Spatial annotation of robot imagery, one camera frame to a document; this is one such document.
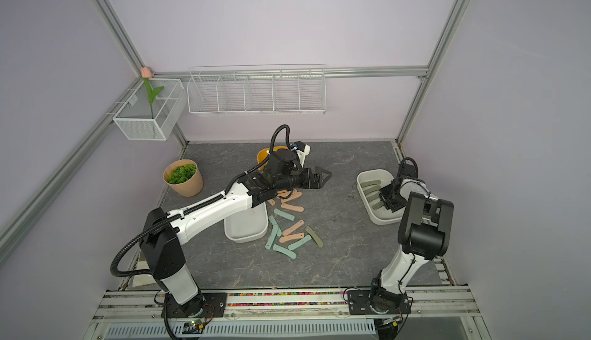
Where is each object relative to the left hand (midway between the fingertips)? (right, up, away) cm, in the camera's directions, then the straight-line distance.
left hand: (323, 176), depth 75 cm
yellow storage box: (-26, +9, +33) cm, 43 cm away
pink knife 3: (-10, -21, +16) cm, 28 cm away
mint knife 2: (-7, -25, +11) cm, 29 cm away
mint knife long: (-19, -24, +11) cm, 32 cm away
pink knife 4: (-13, -25, +12) cm, 30 cm away
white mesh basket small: (-65, +20, +2) cm, 68 cm away
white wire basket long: (-27, +36, +22) cm, 50 cm away
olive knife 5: (-2, -24, +12) cm, 27 cm away
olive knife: (+24, -5, +28) cm, 37 cm away
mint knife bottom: (-13, -29, +9) cm, 33 cm away
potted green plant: (-56, -1, +17) cm, 59 cm away
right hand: (+27, -10, +22) cm, 36 cm away
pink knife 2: (-11, -15, +21) cm, 28 cm away
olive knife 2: (+23, -8, +26) cm, 35 cm away
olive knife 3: (+23, -10, +24) cm, 35 cm away
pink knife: (-11, -10, +24) cm, 28 cm away
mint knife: (-15, -17, +19) cm, 29 cm away
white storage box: (-28, -20, +13) cm, 37 cm away
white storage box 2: (+26, -17, +18) cm, 36 cm away
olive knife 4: (+25, -14, +20) cm, 35 cm away
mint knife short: (-19, -20, +16) cm, 31 cm away
